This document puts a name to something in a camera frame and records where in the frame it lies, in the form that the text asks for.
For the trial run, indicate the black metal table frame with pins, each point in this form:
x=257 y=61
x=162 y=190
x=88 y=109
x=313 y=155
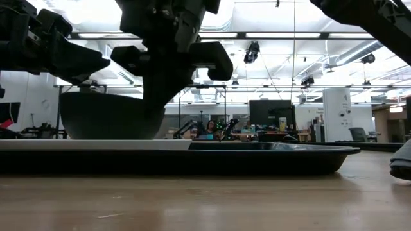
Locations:
x=379 y=147

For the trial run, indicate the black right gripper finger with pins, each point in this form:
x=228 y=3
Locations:
x=154 y=83
x=180 y=85

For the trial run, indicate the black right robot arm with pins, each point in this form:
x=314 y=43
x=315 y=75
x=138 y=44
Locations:
x=369 y=19

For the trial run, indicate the black ceiling spotlight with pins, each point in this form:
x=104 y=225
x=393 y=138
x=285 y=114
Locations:
x=252 y=53
x=307 y=81
x=368 y=58

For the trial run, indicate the black equipment on bench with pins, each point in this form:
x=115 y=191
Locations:
x=38 y=131

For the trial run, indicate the black plastic tray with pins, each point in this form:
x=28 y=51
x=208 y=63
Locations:
x=257 y=160

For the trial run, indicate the black bowl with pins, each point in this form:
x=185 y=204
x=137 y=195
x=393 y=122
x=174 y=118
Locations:
x=96 y=118

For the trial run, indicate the white bottle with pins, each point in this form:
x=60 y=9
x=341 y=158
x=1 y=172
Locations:
x=282 y=123

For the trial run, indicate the person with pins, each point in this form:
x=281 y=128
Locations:
x=211 y=128

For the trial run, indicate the grey napkin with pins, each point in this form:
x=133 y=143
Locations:
x=401 y=160

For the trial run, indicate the black red panel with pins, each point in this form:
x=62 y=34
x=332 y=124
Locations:
x=8 y=112

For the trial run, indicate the grey swivel chair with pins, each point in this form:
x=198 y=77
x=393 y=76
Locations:
x=358 y=134

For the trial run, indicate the black monitor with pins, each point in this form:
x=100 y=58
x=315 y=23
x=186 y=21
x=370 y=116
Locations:
x=266 y=112

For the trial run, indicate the long ceiling light fixture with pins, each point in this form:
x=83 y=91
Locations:
x=282 y=35

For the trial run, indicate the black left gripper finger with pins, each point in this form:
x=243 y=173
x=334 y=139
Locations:
x=77 y=64

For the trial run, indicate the background black robot arm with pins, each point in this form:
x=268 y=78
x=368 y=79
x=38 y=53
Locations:
x=186 y=128
x=230 y=126

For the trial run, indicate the white cabinet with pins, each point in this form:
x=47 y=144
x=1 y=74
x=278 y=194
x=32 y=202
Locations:
x=337 y=112

